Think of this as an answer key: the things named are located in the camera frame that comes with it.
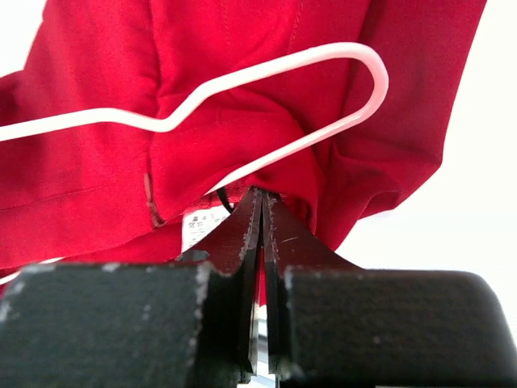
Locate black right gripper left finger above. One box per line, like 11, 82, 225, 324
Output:
1, 188, 262, 387

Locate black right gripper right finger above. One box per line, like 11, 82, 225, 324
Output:
262, 192, 516, 387

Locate red skirt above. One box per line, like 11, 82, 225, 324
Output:
1, 1, 485, 275

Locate pink wire hanger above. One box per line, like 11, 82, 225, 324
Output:
1, 31, 372, 275

